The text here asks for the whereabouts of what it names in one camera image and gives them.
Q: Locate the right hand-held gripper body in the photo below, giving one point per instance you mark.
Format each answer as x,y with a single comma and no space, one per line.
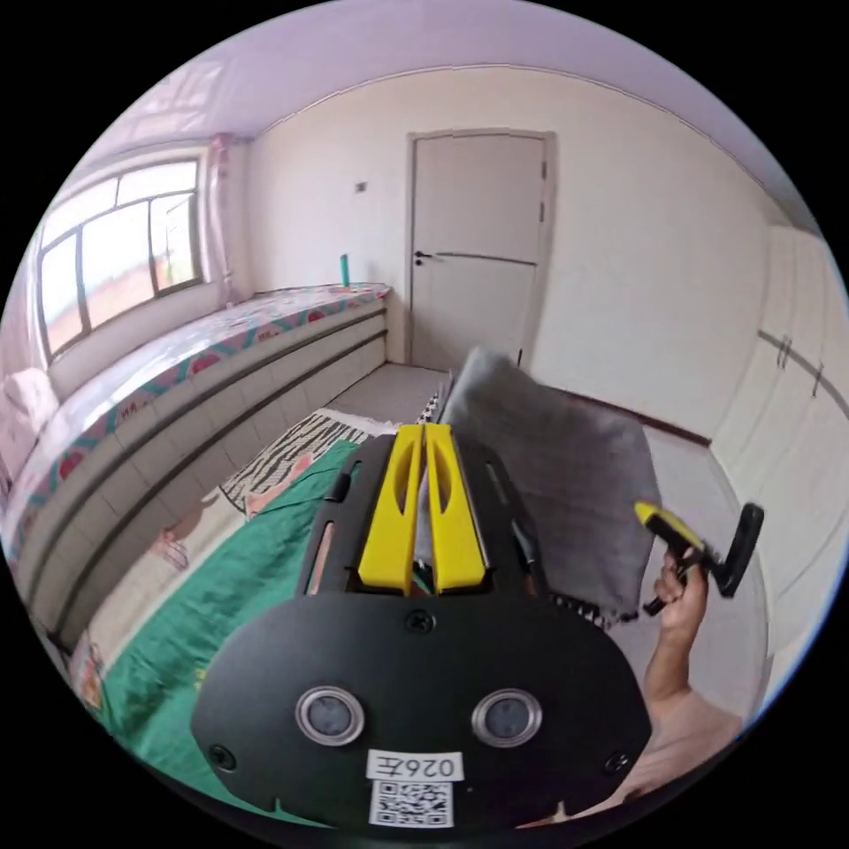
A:
686,564

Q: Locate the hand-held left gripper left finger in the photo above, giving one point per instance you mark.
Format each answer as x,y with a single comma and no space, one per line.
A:
381,530

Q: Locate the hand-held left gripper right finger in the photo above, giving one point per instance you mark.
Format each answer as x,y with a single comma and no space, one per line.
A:
458,537

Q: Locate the gray pants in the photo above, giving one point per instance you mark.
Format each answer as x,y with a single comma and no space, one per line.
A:
570,477

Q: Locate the person's right forearm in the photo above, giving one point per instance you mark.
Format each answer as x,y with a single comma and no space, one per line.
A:
676,663

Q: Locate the person's right hand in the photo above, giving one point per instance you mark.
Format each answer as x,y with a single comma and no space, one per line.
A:
680,597

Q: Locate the white cupboard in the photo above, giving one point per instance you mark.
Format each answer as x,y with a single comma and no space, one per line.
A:
789,424

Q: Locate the bed with green printed quilt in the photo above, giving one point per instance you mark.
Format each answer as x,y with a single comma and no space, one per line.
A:
199,597

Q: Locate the sleeping platform with printed sheet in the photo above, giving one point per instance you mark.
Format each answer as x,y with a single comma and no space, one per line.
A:
199,348

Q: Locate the green bottle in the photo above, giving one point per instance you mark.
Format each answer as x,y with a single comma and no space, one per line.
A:
345,270

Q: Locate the white door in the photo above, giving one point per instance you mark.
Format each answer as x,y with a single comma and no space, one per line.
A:
477,252

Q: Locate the pink curtain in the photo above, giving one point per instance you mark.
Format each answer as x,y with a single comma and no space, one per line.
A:
222,219

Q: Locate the white pink pillow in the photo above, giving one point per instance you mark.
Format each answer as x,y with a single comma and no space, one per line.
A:
26,411

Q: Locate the window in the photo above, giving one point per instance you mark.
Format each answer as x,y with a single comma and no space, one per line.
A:
119,259

